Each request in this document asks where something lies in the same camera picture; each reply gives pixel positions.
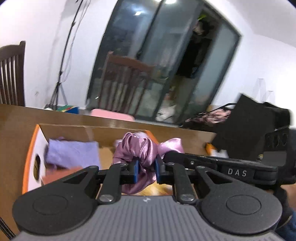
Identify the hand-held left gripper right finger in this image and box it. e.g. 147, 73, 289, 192
155, 154, 238, 204

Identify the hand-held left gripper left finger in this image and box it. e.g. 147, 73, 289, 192
52, 159, 139, 204

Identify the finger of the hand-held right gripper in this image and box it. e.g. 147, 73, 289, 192
163, 151, 221, 172

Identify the pink satin scrunchie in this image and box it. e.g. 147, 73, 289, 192
112, 132, 186, 195

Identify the purple knit cloth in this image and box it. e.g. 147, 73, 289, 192
44, 138, 101, 172

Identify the printed cardboard box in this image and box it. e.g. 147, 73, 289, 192
22, 124, 176, 198

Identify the pink patterned cloth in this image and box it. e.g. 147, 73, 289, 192
185, 108, 232, 126

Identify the large black case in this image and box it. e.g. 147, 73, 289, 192
212, 94, 291, 161

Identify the white bag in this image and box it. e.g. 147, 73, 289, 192
156, 105, 177, 122

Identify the pink seat cushion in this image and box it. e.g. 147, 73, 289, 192
90, 109, 136, 121

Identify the person's blue jeans leg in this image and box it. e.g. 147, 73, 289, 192
276, 220, 296, 241

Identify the colourful toy box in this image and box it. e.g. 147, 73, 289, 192
56, 104, 79, 115

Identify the person in black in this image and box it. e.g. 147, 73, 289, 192
178, 14, 214, 80

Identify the dark wooden chair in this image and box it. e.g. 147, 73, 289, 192
0, 40, 26, 107
98, 51, 173, 117

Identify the dark sliding glass door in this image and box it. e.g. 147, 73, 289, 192
86, 0, 242, 124

